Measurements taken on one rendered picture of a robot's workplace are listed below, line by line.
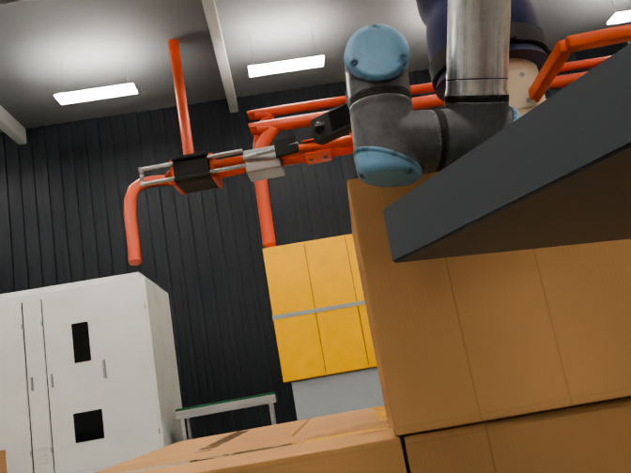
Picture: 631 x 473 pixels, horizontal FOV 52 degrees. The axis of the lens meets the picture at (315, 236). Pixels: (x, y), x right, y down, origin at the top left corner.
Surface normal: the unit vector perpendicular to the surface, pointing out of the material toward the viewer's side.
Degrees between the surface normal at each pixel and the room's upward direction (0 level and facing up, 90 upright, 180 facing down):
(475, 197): 90
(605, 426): 90
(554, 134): 90
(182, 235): 90
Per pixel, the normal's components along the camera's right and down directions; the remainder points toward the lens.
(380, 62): -0.07, -0.29
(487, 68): 0.10, 0.20
